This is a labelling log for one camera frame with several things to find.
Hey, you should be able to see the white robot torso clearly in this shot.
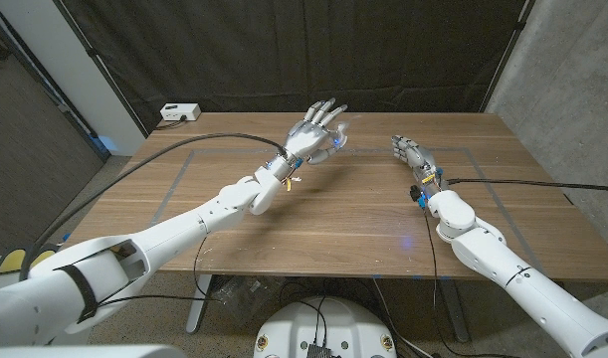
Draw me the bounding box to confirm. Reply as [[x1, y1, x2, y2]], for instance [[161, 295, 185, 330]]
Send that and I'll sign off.
[[253, 296, 399, 358]]

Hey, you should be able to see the white power outlet box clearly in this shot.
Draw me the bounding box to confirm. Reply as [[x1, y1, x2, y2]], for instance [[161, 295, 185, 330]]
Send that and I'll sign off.
[[159, 101, 203, 123]]

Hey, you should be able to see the black power box cable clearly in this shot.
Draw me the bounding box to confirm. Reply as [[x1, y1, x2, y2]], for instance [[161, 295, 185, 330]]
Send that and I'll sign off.
[[154, 114, 188, 132]]

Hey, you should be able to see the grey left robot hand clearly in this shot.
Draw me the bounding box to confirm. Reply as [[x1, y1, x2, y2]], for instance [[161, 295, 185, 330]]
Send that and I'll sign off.
[[266, 97, 349, 183]]

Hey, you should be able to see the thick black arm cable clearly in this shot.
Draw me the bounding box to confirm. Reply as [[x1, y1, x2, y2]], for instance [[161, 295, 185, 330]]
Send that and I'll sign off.
[[444, 176, 608, 194], [17, 130, 291, 282]]

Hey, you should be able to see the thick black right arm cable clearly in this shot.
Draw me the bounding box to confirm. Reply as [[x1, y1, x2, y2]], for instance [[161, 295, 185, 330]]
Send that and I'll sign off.
[[444, 176, 608, 194]]

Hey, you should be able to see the black backdrop frame pole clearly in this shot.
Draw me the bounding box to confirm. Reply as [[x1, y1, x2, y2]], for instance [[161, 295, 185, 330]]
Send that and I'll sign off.
[[52, 0, 150, 139], [481, 0, 537, 114]]

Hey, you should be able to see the clear tape roll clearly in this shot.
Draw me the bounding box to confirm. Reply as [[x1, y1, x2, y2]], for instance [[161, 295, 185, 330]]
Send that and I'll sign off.
[[331, 117, 353, 150]]

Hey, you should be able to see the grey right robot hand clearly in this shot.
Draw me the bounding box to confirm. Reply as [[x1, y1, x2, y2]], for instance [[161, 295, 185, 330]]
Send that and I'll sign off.
[[390, 134, 448, 196]]

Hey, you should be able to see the clear plastic bag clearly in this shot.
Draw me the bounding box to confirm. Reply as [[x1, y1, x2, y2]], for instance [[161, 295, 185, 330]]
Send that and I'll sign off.
[[215, 275, 268, 324]]

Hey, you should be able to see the grey table leg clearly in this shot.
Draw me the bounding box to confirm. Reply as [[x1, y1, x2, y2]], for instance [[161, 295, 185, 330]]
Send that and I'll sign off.
[[438, 277, 472, 344]]

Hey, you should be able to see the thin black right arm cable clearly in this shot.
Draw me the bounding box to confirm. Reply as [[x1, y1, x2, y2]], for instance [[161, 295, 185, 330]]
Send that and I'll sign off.
[[420, 205, 490, 358]]

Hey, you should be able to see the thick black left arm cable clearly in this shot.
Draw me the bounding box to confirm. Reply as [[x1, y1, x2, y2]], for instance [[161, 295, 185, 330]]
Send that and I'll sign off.
[[17, 130, 291, 282]]

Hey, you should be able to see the white table leg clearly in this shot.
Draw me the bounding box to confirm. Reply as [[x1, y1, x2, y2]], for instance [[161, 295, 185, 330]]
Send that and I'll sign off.
[[185, 273, 215, 335]]

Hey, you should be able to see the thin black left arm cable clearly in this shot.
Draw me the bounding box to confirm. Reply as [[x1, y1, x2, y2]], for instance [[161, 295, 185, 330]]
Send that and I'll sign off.
[[96, 235, 223, 306]]

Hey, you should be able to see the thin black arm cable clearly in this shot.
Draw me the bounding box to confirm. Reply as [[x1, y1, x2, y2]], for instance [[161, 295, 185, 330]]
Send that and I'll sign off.
[[420, 205, 490, 358], [96, 235, 223, 306]]

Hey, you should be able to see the black backdrop curtain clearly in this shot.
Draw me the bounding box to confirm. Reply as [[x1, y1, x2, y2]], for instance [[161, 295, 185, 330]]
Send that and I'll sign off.
[[53, 0, 536, 136]]

